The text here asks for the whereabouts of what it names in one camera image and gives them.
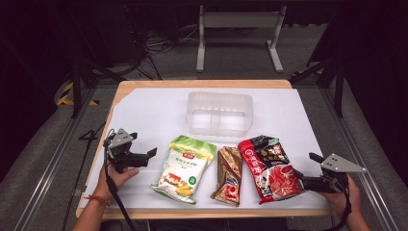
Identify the aluminium floor rail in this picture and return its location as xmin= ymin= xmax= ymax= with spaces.
xmin=13 ymin=87 xmax=97 ymax=231
xmin=320 ymin=87 xmax=400 ymax=231

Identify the white table sheet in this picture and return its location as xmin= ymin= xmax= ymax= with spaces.
xmin=78 ymin=87 xmax=333 ymax=211

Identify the person's right hand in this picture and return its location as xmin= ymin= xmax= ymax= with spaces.
xmin=319 ymin=174 xmax=363 ymax=219

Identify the red black food packet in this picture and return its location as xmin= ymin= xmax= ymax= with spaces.
xmin=237 ymin=135 xmax=306 ymax=205

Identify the person's left hand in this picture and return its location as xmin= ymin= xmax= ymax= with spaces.
xmin=95 ymin=162 xmax=140 ymax=202

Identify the white metal stand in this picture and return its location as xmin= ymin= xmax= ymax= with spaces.
xmin=195 ymin=4 xmax=288 ymax=73

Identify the red bracelet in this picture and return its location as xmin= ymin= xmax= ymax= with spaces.
xmin=84 ymin=193 xmax=113 ymax=207

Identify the thin black floor cable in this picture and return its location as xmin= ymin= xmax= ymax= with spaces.
xmin=61 ymin=120 xmax=108 ymax=231

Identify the yellow black hazard tape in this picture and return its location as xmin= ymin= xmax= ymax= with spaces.
xmin=56 ymin=81 xmax=100 ymax=107

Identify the right hand-held gripper black cable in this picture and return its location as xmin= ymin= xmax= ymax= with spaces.
xmin=323 ymin=181 xmax=353 ymax=231

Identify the green white food packet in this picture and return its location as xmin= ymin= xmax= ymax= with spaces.
xmin=150 ymin=134 xmax=218 ymax=205

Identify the black metal stand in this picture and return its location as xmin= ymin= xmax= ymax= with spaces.
xmin=289 ymin=52 xmax=346 ymax=119
xmin=67 ymin=9 xmax=127 ymax=119

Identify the hand-held gripper black cable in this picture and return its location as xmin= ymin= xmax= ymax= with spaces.
xmin=323 ymin=181 xmax=353 ymax=231
xmin=102 ymin=129 xmax=138 ymax=231

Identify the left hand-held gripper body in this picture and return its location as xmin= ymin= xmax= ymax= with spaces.
xmin=106 ymin=128 xmax=150 ymax=174

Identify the clear plastic container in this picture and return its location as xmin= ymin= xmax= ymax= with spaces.
xmin=186 ymin=90 xmax=255 ymax=139

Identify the bundle of floor cables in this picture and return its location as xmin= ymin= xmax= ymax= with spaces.
xmin=126 ymin=23 xmax=200 ymax=81

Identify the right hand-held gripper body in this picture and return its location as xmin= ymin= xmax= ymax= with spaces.
xmin=301 ymin=152 xmax=368 ymax=194

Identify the left hand-held gripper black cable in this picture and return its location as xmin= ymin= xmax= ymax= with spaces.
xmin=102 ymin=129 xmax=138 ymax=231

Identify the gold brown food packet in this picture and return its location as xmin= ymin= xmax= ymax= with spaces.
xmin=210 ymin=145 xmax=244 ymax=208

